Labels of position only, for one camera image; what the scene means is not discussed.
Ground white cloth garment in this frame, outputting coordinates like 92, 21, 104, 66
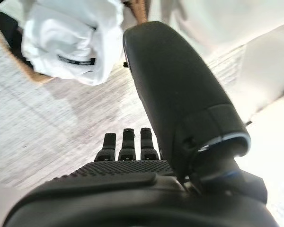
0, 0, 125, 86

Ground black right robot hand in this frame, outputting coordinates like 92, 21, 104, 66
2, 20, 280, 227

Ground black knit garment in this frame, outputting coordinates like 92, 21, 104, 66
0, 6, 35, 68

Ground grey striped rug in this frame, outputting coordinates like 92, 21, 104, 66
0, 35, 284, 227

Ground woven wicker basket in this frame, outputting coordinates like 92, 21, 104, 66
0, 0, 149, 85

